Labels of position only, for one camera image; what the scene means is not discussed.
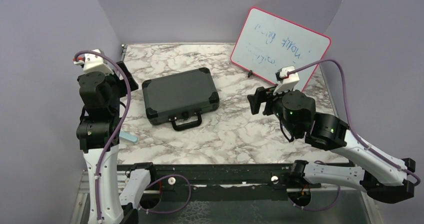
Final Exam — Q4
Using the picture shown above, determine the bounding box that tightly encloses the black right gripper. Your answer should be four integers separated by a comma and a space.
247, 82, 299, 137

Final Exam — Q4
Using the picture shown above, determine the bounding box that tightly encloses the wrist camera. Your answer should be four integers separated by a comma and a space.
273, 65, 300, 96
73, 53, 114, 76

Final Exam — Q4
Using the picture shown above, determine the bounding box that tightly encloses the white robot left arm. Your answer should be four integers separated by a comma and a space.
74, 57, 139, 224

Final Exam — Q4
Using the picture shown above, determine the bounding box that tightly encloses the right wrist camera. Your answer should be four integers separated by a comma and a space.
273, 65, 300, 96

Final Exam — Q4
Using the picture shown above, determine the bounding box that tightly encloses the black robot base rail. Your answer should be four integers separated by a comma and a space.
117, 162, 309, 202

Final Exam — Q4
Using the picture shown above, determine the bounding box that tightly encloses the light blue small container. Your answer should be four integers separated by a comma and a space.
119, 131, 138, 144

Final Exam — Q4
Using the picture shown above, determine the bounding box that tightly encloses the pink framed whiteboard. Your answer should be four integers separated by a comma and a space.
230, 7, 332, 85

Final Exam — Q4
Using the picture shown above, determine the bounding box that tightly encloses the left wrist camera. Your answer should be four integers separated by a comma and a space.
73, 53, 114, 76

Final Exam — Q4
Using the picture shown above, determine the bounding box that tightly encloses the black poker set case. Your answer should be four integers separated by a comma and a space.
142, 67, 220, 131

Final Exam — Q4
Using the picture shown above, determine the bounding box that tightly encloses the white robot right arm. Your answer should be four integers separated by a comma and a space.
247, 87, 415, 204

